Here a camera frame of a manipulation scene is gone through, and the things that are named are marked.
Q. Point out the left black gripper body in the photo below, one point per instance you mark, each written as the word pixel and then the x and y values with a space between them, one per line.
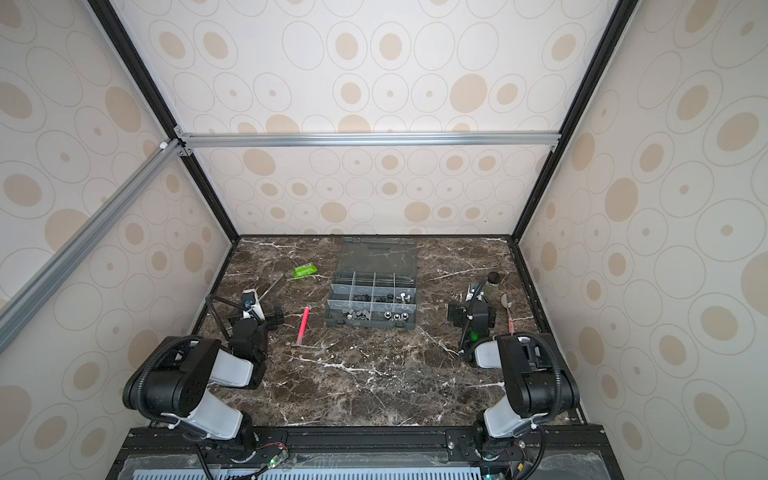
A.
pixel 268 324

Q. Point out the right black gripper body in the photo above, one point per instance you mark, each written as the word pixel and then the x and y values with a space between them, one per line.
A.
pixel 460 311

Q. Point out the silver hex nuts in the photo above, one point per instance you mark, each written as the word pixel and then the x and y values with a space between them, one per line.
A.
pixel 396 316

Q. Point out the silver wing nuts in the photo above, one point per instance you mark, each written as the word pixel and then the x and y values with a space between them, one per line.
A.
pixel 363 315

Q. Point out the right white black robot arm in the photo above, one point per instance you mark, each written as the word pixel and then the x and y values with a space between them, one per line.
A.
pixel 538 385

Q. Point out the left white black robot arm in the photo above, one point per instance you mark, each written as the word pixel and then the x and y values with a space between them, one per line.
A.
pixel 172 384

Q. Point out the small spice jar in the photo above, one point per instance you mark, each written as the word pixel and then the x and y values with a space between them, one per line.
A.
pixel 492 281

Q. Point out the pink marker pen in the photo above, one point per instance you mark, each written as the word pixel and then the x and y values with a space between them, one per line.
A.
pixel 303 325

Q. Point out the metal tongs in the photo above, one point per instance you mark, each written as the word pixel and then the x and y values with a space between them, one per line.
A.
pixel 271 287

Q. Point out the green snack packet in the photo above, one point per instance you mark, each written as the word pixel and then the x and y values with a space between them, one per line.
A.
pixel 304 271

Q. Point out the grey compartment organizer box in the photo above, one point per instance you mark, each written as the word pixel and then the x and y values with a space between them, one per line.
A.
pixel 374 266

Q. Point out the pink handled spoon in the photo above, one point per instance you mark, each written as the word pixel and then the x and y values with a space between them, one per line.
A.
pixel 508 305

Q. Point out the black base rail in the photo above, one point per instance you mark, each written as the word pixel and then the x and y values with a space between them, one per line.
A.
pixel 433 452

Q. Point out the horizontal aluminium frame bar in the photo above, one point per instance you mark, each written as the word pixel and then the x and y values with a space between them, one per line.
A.
pixel 375 139

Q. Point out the diagonal aluminium frame bar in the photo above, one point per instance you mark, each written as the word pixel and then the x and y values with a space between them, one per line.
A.
pixel 22 308

